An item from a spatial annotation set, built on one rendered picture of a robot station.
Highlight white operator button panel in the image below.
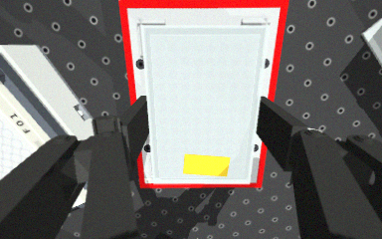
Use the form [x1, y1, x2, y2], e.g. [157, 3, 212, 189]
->
[361, 18, 382, 67]

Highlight white well plate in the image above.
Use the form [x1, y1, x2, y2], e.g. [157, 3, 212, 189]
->
[0, 82, 50, 179]

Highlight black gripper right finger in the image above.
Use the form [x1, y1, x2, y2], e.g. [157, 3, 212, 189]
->
[256, 96, 382, 239]

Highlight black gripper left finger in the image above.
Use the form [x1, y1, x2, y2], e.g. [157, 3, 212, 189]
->
[0, 96, 149, 239]

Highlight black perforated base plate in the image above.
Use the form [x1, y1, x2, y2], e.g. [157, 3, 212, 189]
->
[0, 0, 382, 239]

